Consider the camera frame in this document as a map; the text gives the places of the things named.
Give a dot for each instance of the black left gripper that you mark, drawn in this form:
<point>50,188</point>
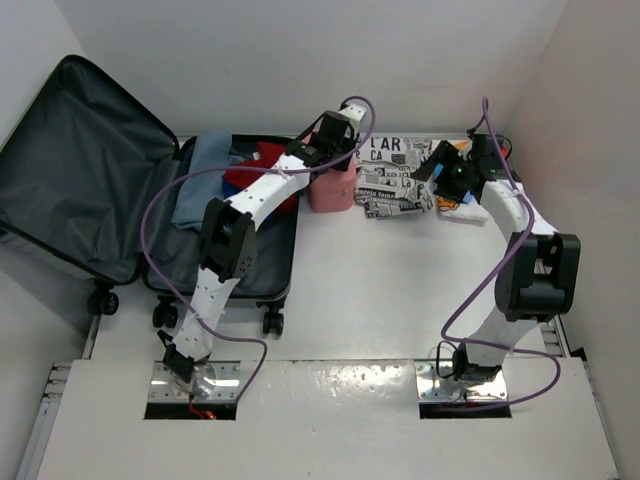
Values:
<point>348,137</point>

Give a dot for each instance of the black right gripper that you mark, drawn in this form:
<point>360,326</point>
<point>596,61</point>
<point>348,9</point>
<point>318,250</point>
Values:
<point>444,188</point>

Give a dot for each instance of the pink vanity case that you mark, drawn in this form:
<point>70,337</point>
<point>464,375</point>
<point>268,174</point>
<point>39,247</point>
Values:
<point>332,191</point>

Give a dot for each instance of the rainbow striped garment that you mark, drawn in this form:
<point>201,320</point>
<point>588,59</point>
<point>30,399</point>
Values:
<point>484,174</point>

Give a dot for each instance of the grey-blue cloth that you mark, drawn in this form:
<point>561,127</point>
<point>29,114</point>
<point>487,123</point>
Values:
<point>211,150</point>

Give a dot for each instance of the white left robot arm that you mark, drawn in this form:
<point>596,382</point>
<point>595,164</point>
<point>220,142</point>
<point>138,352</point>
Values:
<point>227,241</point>

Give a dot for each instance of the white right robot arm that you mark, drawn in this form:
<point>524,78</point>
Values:
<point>534,282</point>

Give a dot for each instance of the black white newspaper print shirt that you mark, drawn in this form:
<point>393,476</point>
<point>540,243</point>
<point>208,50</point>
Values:
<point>384,186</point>

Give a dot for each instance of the grey hard-shell suitcase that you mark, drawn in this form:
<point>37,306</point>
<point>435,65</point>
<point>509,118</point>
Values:
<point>85,186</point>

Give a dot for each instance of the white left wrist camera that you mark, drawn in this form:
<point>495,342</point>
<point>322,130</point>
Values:
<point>355,114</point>

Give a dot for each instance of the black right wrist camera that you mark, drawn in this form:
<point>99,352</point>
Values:
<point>484,153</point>

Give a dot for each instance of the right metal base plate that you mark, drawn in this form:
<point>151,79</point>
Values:
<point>441,398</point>

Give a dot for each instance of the metal base plate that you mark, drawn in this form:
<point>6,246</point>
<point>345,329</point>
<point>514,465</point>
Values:
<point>441,398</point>
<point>210,395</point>

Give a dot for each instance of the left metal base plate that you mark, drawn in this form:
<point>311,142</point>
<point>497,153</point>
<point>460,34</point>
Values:
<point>210,395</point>

